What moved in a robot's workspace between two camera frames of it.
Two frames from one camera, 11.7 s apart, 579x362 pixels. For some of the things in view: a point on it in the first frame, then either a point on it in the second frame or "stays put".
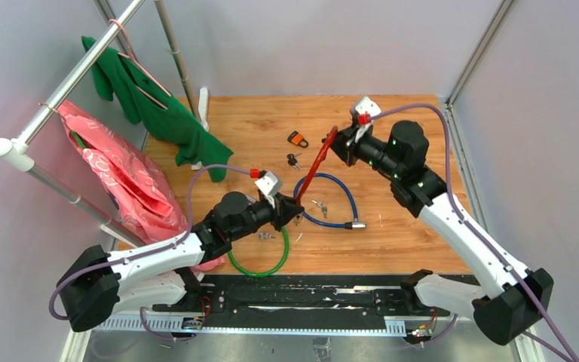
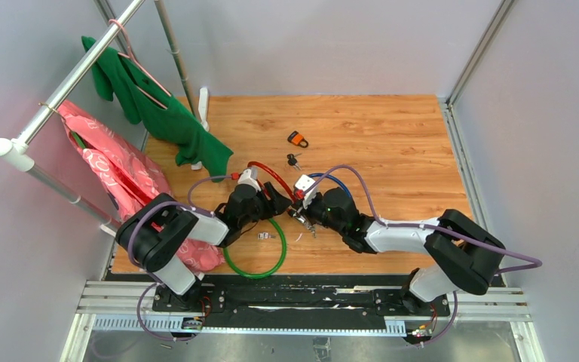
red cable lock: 316,163 → 277,176
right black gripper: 338,145 → 307,213
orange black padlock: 298,139 stays put
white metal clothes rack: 16,151 stays put
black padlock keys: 292,160 stays put
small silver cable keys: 265,236 stays put
